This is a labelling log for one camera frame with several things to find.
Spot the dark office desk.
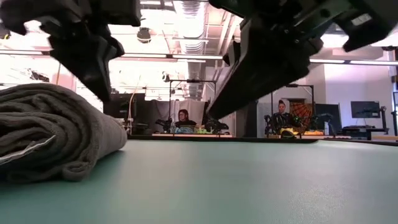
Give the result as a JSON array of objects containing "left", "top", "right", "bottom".
[{"left": 341, "top": 124, "right": 390, "bottom": 141}]

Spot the ceiling dome camera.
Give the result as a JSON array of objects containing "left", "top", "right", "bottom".
[{"left": 136, "top": 27, "right": 152, "bottom": 44}]

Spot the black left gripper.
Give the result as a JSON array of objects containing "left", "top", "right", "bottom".
[{"left": 0, "top": 0, "right": 142, "bottom": 103}]

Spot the black table frame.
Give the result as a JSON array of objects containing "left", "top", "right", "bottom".
[{"left": 126, "top": 133, "right": 398, "bottom": 147}]

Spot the small computer monitor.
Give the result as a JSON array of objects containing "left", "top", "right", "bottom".
[{"left": 350, "top": 101, "right": 381, "bottom": 119}]

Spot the orange spiderweb cloth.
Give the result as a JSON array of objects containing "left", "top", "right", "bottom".
[{"left": 290, "top": 102, "right": 315, "bottom": 127}]

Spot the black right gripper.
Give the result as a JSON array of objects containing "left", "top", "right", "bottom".
[{"left": 206, "top": 0, "right": 398, "bottom": 121}]

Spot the grey towel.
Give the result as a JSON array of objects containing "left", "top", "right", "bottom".
[{"left": 0, "top": 83, "right": 128, "bottom": 184}]

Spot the large dark monitor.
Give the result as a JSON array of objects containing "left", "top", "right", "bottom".
[{"left": 314, "top": 103, "right": 342, "bottom": 131}]

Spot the black equipment cabinet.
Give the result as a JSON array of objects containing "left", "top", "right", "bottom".
[{"left": 103, "top": 93, "right": 147, "bottom": 135}]

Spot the person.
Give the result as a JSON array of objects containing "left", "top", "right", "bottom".
[
  {"left": 175, "top": 108, "right": 198, "bottom": 129},
  {"left": 269, "top": 99, "right": 295, "bottom": 131}
]

